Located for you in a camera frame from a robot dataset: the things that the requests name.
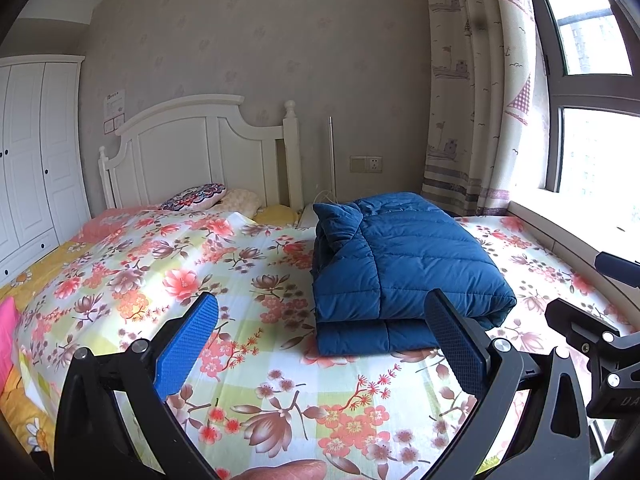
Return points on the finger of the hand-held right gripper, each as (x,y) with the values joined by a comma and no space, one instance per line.
(620,264)
(620,360)

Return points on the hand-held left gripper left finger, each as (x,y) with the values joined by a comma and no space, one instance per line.
(187,342)

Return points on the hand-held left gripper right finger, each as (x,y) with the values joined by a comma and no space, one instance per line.
(455,345)

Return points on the blue quilted jacket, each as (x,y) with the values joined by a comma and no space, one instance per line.
(410,265)

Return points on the person's left hand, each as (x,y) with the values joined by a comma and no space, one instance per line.
(285,471)

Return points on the beige window sill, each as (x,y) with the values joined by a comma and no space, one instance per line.
(565,235)

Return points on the floral blanket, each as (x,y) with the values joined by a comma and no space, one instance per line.
(225,270)

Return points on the patterned round pillow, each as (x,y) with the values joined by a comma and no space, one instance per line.
(192,197)

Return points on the cream pillow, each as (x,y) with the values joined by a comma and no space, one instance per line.
(242,201)

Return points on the yellow pillow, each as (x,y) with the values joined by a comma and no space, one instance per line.
(277,215)

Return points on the yellow flowered bed sheet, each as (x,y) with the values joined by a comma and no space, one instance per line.
(30,270)

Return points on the pink cloth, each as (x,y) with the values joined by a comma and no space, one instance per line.
(7,340)

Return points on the window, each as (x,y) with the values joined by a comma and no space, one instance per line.
(595,85)

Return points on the white bed headboard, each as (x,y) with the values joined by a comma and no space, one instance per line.
(200,155)

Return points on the printed curtain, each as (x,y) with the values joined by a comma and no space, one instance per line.
(480,85)

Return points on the white wardrobe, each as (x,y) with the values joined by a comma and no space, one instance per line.
(30,160)

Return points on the wall socket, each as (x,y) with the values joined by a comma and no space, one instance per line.
(366,164)

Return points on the wall switch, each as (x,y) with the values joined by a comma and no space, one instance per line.
(113,126)

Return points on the paper wall notice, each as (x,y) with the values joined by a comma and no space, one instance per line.
(114,105)

